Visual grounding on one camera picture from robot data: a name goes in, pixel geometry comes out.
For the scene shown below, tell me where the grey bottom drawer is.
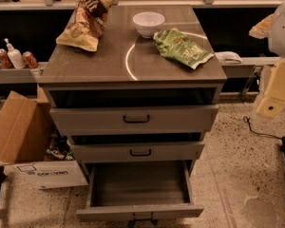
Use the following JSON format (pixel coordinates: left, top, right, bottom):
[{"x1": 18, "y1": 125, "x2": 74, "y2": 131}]
[{"x1": 76, "y1": 161, "x2": 203, "y2": 228}]

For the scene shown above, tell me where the grey drawer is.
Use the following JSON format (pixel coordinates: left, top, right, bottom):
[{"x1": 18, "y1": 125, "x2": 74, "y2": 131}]
[
  {"x1": 71, "y1": 142, "x2": 204, "y2": 163},
  {"x1": 76, "y1": 161, "x2": 203, "y2": 228},
  {"x1": 50, "y1": 104, "x2": 219, "y2": 136}
]

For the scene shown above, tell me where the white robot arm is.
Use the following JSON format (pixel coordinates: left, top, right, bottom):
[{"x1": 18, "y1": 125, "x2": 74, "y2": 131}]
[{"x1": 249, "y1": 0, "x2": 285, "y2": 119}]

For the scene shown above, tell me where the grey top drawer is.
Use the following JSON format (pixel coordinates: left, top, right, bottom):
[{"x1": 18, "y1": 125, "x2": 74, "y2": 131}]
[{"x1": 50, "y1": 104, "x2": 219, "y2": 136}]

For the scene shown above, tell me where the grey middle drawer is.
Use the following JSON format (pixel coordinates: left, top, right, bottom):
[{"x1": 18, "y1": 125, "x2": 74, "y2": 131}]
[{"x1": 71, "y1": 142, "x2": 204, "y2": 163}]

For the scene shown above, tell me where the grey drawer cabinet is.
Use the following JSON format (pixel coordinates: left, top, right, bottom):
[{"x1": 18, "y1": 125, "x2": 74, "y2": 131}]
[{"x1": 38, "y1": 4, "x2": 228, "y2": 176}]

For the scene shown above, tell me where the white folded cloth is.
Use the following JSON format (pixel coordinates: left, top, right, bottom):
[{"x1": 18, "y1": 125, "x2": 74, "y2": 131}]
[{"x1": 216, "y1": 51, "x2": 242, "y2": 65}]

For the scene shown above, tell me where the green chip bag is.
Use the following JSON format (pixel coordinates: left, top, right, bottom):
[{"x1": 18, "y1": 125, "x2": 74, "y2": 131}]
[{"x1": 153, "y1": 28, "x2": 214, "y2": 69}]

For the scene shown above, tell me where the white bowl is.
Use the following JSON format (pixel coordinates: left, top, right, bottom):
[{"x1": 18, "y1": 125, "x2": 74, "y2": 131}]
[{"x1": 133, "y1": 11, "x2": 165, "y2": 38}]

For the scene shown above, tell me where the yellow brown chip bag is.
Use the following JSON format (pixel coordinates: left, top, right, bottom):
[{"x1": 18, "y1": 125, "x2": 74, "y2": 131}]
[{"x1": 56, "y1": 0, "x2": 115, "y2": 52}]

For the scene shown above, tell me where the red soda can right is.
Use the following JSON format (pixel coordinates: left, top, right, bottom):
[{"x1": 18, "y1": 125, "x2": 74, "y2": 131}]
[{"x1": 23, "y1": 51, "x2": 39, "y2": 68}]

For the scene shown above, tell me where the red soda can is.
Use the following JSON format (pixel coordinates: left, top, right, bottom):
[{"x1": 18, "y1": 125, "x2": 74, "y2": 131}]
[
  {"x1": 23, "y1": 51, "x2": 39, "y2": 68},
  {"x1": 0, "y1": 48, "x2": 12, "y2": 68}
]

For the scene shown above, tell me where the brown cardboard box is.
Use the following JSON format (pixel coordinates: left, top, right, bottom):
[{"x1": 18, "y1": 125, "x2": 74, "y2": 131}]
[{"x1": 0, "y1": 91, "x2": 51, "y2": 163}]

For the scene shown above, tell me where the white pump bottle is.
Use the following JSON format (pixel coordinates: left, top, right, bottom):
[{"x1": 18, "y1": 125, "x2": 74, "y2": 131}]
[{"x1": 4, "y1": 38, "x2": 26, "y2": 69}]

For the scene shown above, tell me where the red soda can left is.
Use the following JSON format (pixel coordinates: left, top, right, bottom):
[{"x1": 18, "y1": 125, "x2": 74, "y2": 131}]
[{"x1": 0, "y1": 48, "x2": 12, "y2": 68}]

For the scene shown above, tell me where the black cable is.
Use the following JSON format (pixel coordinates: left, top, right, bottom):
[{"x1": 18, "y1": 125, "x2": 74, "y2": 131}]
[{"x1": 242, "y1": 115, "x2": 283, "y2": 141}]

